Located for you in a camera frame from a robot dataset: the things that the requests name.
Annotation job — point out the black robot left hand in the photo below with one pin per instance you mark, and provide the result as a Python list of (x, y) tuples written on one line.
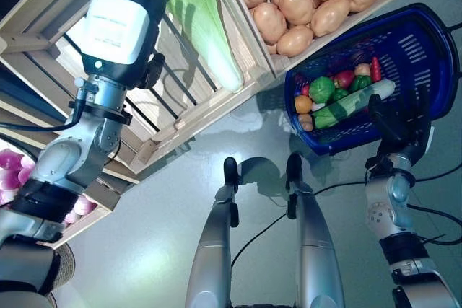
[(115, 26)]

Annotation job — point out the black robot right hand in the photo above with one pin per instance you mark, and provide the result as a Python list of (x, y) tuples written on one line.
[(408, 135)]

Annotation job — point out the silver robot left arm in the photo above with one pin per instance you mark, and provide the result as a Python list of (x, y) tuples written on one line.
[(68, 163)]

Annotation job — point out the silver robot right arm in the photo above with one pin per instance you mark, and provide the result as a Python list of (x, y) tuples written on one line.
[(397, 192)]

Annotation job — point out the blue plastic shopping basket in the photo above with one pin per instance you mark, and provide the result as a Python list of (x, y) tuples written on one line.
[(408, 52)]

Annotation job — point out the red carrot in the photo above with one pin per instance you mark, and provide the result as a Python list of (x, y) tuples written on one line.
[(376, 70)]

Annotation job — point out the beige onion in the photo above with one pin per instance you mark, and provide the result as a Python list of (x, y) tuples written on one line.
[(362, 70)]

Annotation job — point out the white garlic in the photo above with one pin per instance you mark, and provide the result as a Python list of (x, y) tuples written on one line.
[(317, 107)]

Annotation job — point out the small brown potato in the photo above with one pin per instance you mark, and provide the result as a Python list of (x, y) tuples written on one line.
[(305, 122)]

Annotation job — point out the orange fruit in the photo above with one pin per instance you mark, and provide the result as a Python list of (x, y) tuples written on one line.
[(302, 104)]

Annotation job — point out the small red pepper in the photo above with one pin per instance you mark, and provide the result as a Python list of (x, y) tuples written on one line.
[(305, 90)]

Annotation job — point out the black robot right foot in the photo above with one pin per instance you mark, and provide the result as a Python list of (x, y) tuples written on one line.
[(294, 165)]

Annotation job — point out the black robot foot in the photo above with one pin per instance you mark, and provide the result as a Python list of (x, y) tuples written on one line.
[(294, 165), (231, 169)]

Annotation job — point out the wooden slat cabbage crate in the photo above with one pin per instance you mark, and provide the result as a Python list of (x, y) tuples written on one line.
[(202, 120)]

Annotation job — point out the wooden slat potato crate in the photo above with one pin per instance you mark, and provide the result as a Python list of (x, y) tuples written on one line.
[(258, 39)]

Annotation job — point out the pink white turnip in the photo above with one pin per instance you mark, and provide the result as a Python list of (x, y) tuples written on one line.
[(5, 196), (9, 158), (26, 175), (72, 216), (84, 205), (9, 178)]

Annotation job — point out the wooden slat turnip crate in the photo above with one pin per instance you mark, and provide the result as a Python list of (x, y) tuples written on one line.
[(97, 196)]

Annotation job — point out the black robot left foot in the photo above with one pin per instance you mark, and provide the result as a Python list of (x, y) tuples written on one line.
[(231, 169)]

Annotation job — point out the silver robot left leg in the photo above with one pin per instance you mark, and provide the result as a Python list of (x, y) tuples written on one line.
[(211, 250)]

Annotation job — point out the brown woven fabric cover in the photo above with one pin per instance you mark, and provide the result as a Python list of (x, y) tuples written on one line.
[(63, 268)]

